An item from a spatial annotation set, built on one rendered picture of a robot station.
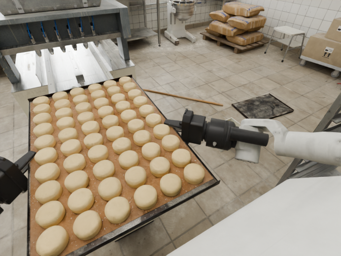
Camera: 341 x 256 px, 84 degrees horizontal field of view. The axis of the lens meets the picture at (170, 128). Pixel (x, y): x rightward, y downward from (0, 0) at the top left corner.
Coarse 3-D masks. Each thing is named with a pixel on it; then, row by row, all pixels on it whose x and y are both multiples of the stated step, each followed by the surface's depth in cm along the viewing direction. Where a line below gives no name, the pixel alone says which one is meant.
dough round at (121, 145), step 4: (116, 140) 53; (120, 140) 53; (124, 140) 53; (128, 140) 53; (112, 144) 52; (116, 144) 52; (120, 144) 52; (124, 144) 52; (128, 144) 52; (116, 148) 51; (120, 148) 51; (124, 148) 51; (128, 148) 51; (116, 152) 51; (120, 152) 51
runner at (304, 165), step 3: (303, 162) 108; (309, 162) 112; (312, 162) 112; (315, 162) 112; (297, 165) 107; (300, 165) 109; (303, 165) 110; (306, 165) 110; (309, 165) 110; (312, 165) 110; (297, 168) 108; (300, 168) 108; (303, 168) 108; (306, 168) 108; (297, 171) 107; (300, 171) 107
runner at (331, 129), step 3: (339, 123) 92; (333, 126) 91; (336, 126) 92; (339, 126) 94; (327, 129) 89; (330, 129) 91; (333, 129) 93; (336, 129) 93; (339, 129) 93; (336, 132) 91
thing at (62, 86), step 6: (84, 78) 116; (90, 78) 116; (96, 78) 116; (102, 78) 116; (60, 84) 110; (66, 84) 110; (72, 84) 110; (78, 84) 110; (60, 90) 106; (150, 222) 134; (138, 228) 123; (126, 234) 120; (114, 240) 117
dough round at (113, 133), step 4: (112, 128) 56; (116, 128) 56; (120, 128) 56; (108, 132) 55; (112, 132) 55; (116, 132) 55; (120, 132) 55; (108, 136) 54; (112, 136) 54; (116, 136) 54; (120, 136) 55; (112, 140) 55
